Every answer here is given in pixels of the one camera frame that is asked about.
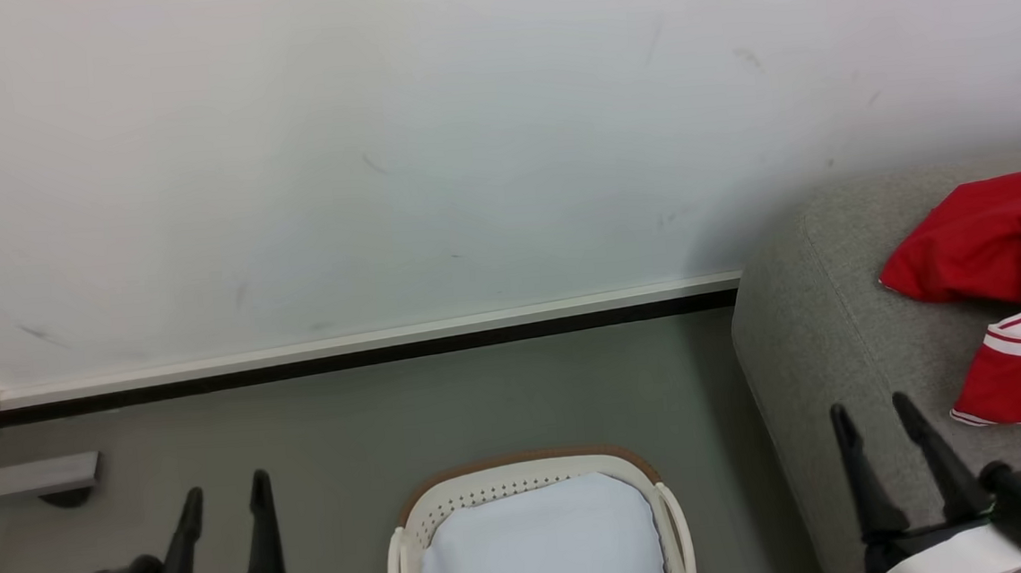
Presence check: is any red clothing with white stripes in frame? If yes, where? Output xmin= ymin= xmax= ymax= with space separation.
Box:
xmin=870 ymin=170 xmax=1021 ymax=460

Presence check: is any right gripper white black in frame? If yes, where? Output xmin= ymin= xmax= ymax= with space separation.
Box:
xmin=827 ymin=382 xmax=1021 ymax=573

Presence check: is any white wall baseboard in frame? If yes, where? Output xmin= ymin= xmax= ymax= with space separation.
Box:
xmin=0 ymin=269 xmax=750 ymax=415

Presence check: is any white basket liner cushion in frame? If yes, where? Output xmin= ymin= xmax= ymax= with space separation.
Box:
xmin=411 ymin=466 xmax=672 ymax=573

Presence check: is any grey fabric sofa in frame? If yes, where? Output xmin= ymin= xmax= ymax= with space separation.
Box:
xmin=719 ymin=146 xmax=1021 ymax=573

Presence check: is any white plastic laundry basket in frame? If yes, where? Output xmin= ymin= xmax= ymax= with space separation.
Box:
xmin=379 ymin=438 xmax=698 ymax=573

